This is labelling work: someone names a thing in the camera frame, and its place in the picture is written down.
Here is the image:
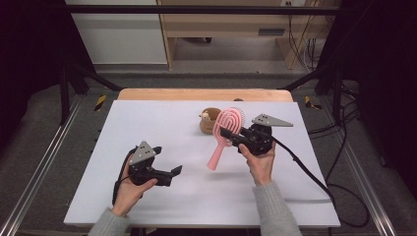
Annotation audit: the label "left hand-held gripper black cable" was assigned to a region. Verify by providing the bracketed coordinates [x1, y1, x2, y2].
[112, 147, 139, 206]

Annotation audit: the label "bundle of hanging cables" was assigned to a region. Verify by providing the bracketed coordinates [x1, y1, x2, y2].
[285, 1, 328, 73]

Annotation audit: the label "person's left hand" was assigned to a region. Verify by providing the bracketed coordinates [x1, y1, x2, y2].
[111, 176, 159, 217]

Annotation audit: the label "grey label on desk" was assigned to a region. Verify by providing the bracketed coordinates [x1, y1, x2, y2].
[258, 28, 286, 36]

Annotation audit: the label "white cabinet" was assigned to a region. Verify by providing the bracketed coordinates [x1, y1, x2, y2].
[65, 0, 168, 65]

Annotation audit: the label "black frame crossbar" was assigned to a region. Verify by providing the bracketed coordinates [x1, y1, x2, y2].
[45, 4, 362, 16]

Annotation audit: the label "black floor cables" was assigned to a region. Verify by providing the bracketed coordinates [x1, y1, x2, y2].
[308, 82, 362, 185]

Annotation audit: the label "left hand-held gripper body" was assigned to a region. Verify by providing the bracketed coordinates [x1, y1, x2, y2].
[127, 141, 174, 188]

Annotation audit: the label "person's right hand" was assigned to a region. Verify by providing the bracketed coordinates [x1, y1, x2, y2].
[238, 141, 277, 187]

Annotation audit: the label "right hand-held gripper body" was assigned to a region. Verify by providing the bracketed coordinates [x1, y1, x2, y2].
[233, 113, 294, 156]

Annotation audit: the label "dark curtain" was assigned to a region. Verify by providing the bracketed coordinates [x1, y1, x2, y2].
[319, 0, 417, 198]
[0, 0, 96, 151]

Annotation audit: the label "black metal stand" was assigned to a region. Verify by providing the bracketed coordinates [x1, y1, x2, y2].
[58, 62, 124, 126]
[278, 63, 343, 124]

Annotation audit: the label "yellow black tape marker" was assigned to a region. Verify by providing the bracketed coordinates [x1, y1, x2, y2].
[304, 95, 323, 111]
[93, 94, 108, 112]

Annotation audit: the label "right hand-held gripper black cable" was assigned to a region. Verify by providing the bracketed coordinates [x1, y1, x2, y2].
[268, 134, 371, 229]

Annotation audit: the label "white table board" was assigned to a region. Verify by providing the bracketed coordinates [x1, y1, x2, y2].
[63, 99, 341, 229]

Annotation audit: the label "brown cup with animal figure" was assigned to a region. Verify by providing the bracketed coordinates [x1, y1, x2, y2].
[198, 107, 223, 135]

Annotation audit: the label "aluminium floor rail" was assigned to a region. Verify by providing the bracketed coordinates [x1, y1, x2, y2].
[0, 94, 85, 236]
[319, 96, 399, 236]

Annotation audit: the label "light wooden desk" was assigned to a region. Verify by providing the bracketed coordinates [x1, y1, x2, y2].
[156, 0, 342, 71]

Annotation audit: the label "hand-held gripper black cable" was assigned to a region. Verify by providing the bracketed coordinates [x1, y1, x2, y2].
[268, 134, 371, 229]
[112, 147, 139, 206]

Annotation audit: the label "pink hairbrush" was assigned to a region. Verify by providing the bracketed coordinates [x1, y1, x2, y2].
[207, 107, 247, 171]

